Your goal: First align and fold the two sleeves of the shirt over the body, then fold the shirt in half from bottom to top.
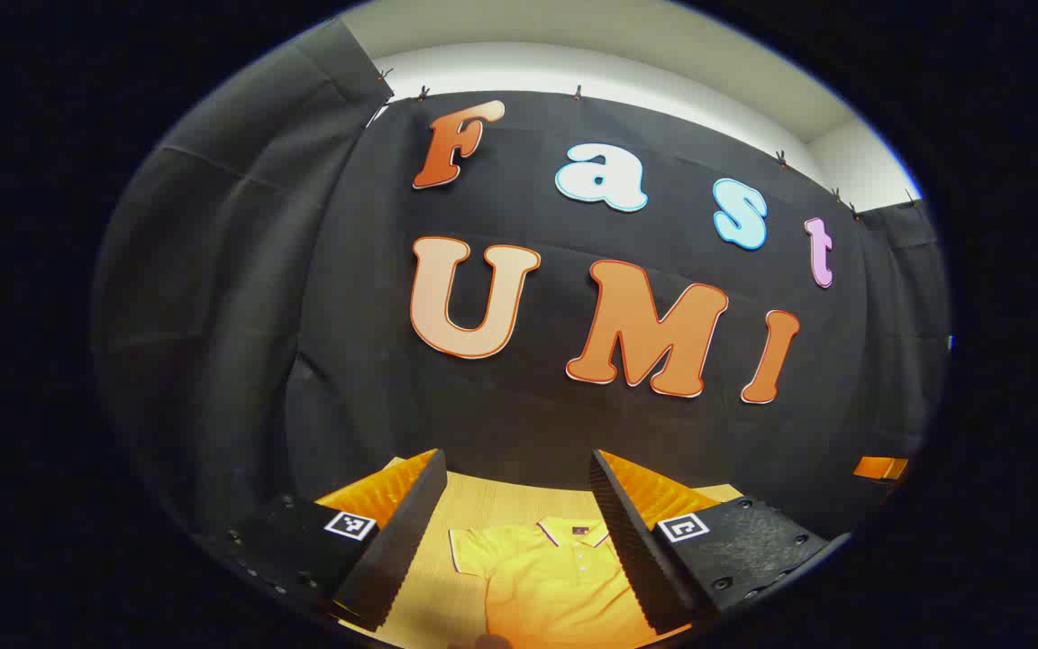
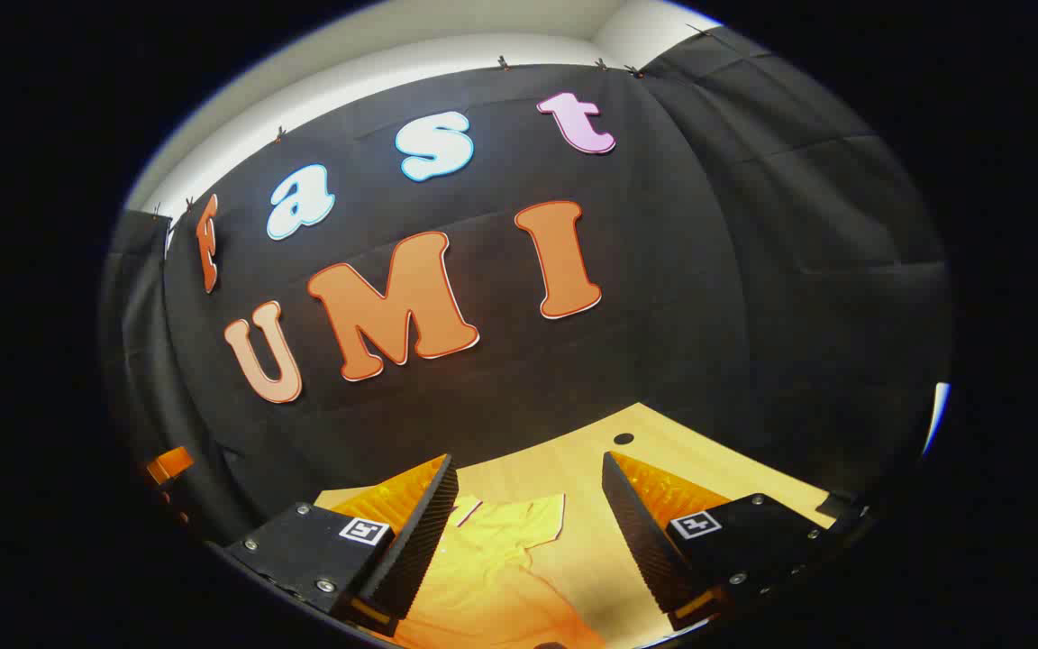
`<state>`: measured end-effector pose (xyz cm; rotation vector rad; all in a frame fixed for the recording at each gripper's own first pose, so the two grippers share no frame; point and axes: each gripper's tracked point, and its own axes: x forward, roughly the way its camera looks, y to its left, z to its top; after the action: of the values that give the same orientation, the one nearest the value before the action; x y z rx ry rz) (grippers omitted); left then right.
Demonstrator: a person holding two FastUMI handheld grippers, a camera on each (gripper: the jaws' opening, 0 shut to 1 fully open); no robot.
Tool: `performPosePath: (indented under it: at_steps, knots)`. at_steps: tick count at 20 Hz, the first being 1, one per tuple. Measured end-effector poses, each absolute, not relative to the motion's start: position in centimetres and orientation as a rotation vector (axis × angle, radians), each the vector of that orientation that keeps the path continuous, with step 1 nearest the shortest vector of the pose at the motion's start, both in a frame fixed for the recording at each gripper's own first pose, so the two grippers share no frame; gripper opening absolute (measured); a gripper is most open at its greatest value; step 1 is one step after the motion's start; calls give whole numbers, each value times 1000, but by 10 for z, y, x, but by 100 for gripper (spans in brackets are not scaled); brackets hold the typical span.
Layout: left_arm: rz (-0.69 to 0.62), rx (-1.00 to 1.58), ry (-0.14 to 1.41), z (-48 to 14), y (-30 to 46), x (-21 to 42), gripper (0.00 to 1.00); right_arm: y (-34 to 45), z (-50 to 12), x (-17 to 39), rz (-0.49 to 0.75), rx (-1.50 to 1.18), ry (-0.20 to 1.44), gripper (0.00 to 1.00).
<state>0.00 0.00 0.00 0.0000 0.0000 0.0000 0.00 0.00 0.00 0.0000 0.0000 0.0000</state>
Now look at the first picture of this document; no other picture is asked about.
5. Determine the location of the orange T-shirt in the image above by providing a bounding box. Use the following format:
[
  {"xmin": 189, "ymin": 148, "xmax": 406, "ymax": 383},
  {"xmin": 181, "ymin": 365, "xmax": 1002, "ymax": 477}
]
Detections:
[{"xmin": 449, "ymin": 516, "xmax": 691, "ymax": 649}]

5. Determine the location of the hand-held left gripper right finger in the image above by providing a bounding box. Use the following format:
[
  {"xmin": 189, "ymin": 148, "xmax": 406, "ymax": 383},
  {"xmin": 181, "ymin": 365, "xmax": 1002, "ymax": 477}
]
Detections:
[{"xmin": 589, "ymin": 448, "xmax": 853, "ymax": 636}]

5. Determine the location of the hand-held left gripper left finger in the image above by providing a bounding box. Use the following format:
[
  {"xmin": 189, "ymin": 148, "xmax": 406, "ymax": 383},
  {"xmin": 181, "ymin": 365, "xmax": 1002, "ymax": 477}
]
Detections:
[{"xmin": 202, "ymin": 448, "xmax": 449, "ymax": 633}]

